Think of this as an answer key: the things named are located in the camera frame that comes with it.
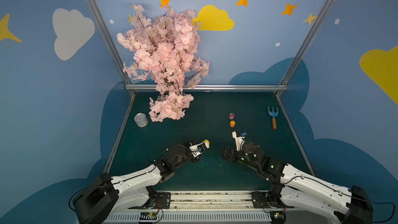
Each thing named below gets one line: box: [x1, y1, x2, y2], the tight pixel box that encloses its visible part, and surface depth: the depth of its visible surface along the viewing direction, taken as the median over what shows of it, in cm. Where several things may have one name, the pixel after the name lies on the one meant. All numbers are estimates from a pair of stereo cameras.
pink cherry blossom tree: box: [116, 3, 211, 123], surface depth 75 cm
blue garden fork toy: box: [267, 105, 279, 131], surface depth 109 cm
